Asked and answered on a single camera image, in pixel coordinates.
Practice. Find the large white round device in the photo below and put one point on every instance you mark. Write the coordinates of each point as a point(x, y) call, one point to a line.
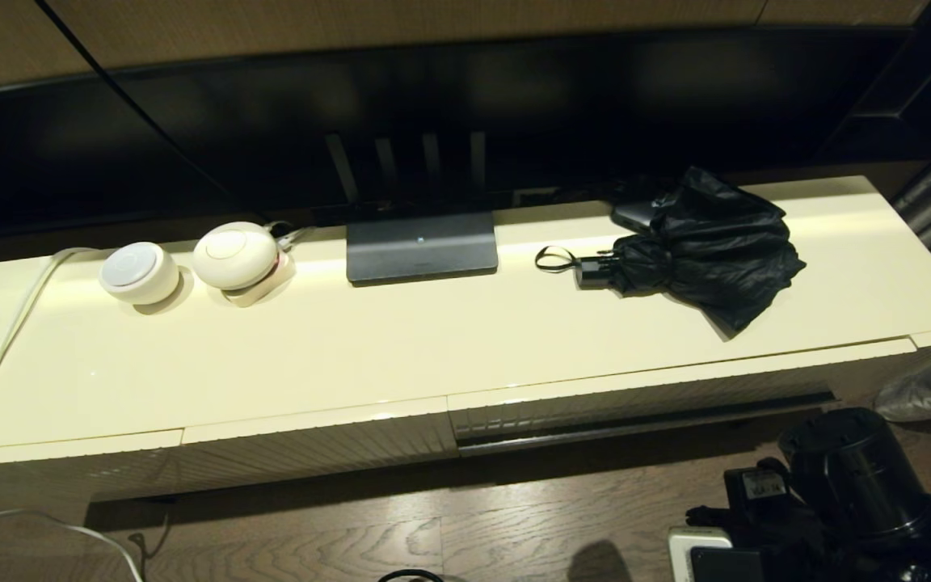
point(231, 255)

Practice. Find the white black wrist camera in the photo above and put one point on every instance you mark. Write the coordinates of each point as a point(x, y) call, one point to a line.
point(700, 558)

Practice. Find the small white round speaker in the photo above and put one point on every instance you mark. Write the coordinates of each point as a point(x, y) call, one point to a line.
point(140, 275)

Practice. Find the beige device base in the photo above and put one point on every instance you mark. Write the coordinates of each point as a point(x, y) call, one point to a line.
point(271, 284)

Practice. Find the small black set-top box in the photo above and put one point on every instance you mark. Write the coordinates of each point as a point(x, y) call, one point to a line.
point(634, 217)

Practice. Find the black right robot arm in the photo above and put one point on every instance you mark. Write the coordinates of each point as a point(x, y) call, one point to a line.
point(861, 477)

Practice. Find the black flat television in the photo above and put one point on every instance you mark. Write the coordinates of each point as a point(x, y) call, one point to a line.
point(514, 97)

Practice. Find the black umbrella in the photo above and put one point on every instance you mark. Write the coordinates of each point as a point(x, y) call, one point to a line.
point(708, 242)

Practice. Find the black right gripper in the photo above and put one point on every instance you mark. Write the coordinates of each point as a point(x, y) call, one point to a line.
point(781, 525)

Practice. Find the dark grey antenna router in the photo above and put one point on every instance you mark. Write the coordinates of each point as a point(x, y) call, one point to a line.
point(421, 250)

